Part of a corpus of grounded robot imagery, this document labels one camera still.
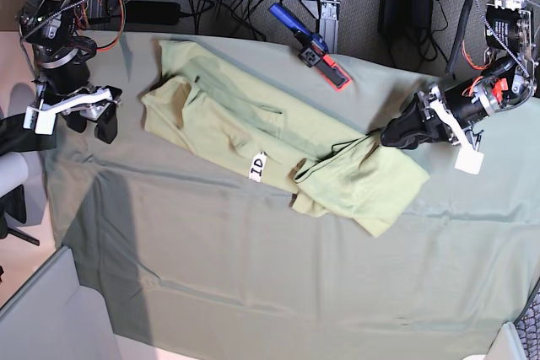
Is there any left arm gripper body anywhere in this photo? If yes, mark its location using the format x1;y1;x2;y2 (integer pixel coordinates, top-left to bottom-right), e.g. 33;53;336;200
415;81;506;148

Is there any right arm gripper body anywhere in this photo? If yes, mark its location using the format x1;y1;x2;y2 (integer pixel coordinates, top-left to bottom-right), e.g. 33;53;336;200
31;59;122;122

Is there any light green T-shirt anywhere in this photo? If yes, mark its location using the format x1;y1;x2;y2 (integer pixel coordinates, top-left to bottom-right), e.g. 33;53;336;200
142;40;429;237

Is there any robot arm at right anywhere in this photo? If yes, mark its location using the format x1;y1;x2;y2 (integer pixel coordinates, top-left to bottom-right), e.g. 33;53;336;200
19;0;122;144

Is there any robot arm at left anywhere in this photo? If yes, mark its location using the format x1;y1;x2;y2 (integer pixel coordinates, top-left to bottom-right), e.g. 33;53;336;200
381;0;539;152

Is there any dark cloth hanging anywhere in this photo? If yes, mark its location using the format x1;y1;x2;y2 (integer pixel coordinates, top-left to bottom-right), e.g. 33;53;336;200
0;114;57;156

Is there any white cylinder roll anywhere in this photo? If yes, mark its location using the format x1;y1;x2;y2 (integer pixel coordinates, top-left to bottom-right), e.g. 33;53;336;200
0;152;30;197

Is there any black power brick pair left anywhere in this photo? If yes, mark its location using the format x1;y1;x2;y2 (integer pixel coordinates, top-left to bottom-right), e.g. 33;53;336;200
378;0;406;37

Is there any blue orange bar clamp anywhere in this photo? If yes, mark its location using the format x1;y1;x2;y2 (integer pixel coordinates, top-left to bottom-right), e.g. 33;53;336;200
268;3;351;91

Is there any grey-green table cloth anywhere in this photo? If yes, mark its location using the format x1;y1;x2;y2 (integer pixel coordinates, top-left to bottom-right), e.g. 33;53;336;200
45;32;539;359

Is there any grey white bin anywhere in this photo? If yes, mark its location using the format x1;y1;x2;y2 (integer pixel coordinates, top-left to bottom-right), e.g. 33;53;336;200
1;247;122;359

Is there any patterned chair corner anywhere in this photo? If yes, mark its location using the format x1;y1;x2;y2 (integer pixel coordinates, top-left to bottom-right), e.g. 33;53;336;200
514;281;540;360

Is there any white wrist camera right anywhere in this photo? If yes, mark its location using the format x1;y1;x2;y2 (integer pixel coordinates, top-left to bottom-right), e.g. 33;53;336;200
23;106;57;136

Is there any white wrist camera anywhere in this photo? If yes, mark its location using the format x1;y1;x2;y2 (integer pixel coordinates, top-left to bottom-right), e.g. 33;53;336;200
454;148;484;175
23;106;57;136

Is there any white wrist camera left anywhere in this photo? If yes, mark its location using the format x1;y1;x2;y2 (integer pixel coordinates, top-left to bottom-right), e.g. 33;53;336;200
454;148;484;175

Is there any aluminium frame post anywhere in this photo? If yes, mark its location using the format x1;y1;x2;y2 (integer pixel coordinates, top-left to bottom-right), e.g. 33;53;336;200
318;0;342;54

